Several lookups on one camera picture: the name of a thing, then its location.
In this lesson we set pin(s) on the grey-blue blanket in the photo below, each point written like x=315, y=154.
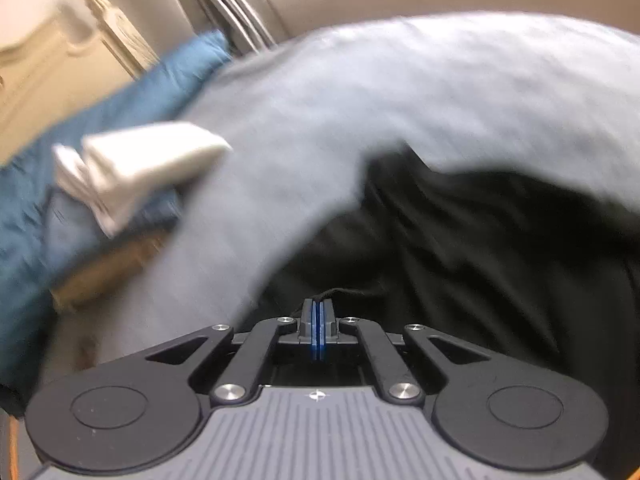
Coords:
x=350, y=110

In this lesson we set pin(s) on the brown cloth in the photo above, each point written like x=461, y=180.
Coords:
x=110, y=270

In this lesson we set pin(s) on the black garment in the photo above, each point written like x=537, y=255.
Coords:
x=450, y=260

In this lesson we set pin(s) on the grey striped curtain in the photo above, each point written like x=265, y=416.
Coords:
x=235, y=5

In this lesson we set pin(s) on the white folded cloth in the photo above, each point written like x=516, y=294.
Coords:
x=145, y=160

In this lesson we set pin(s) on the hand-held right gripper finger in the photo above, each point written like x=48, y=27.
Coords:
x=312, y=332
x=321, y=332

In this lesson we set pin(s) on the cream carved headboard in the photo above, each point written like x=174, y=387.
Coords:
x=50, y=60

